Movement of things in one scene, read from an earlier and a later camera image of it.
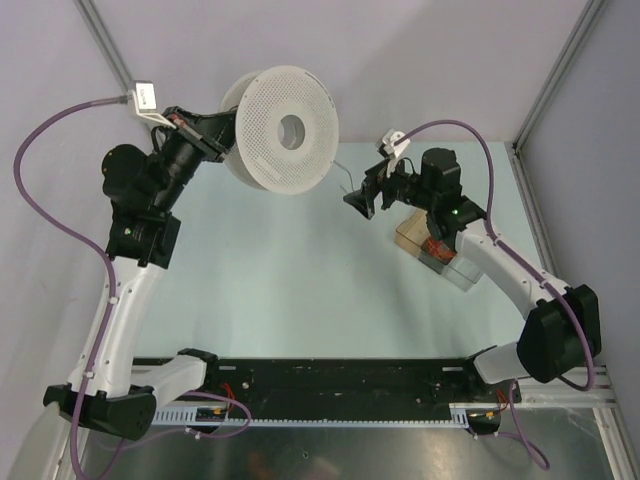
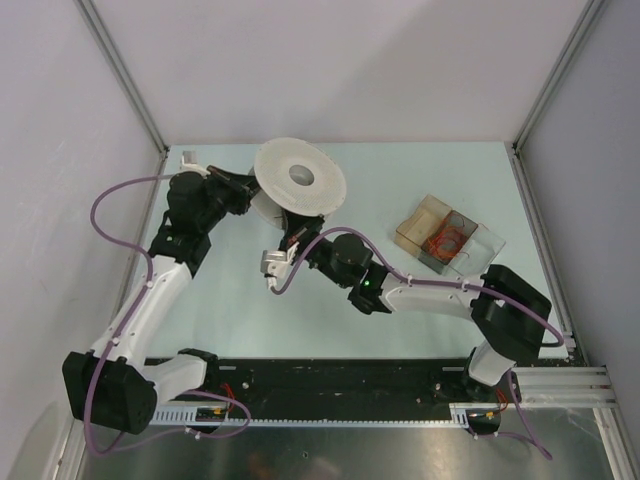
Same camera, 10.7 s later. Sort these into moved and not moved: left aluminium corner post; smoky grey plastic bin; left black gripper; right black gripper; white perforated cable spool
Moved: right black gripper; white perforated cable spool; left black gripper
Not moved: left aluminium corner post; smoky grey plastic bin
